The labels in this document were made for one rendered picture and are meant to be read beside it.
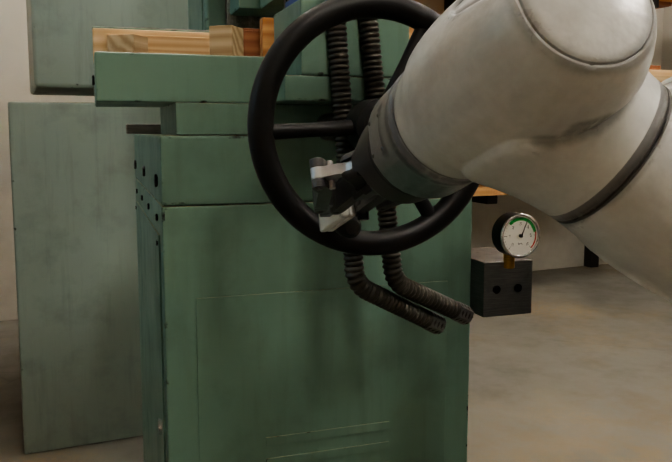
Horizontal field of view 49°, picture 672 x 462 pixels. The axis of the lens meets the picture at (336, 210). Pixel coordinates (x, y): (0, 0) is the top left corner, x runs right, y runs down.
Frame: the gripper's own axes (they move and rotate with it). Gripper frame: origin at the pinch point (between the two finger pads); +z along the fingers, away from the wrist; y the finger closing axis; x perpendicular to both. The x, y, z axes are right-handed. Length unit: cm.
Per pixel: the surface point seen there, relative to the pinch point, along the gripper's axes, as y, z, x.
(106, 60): 20.8, 17.9, -23.6
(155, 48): 13.7, 31.3, -32.0
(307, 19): 1.3, -1.0, -20.3
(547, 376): -119, 147, 23
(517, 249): -32.9, 19.9, 1.6
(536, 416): -95, 120, 33
